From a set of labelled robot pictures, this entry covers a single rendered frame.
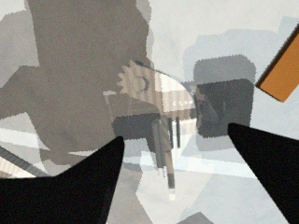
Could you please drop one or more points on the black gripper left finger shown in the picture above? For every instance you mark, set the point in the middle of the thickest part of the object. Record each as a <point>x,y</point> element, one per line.
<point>81,194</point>

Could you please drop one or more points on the orange flat bar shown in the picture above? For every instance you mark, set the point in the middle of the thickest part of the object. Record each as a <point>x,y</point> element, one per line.
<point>282,77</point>

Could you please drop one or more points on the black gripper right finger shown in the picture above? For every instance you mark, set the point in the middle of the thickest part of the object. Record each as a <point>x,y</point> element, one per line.
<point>274,159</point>

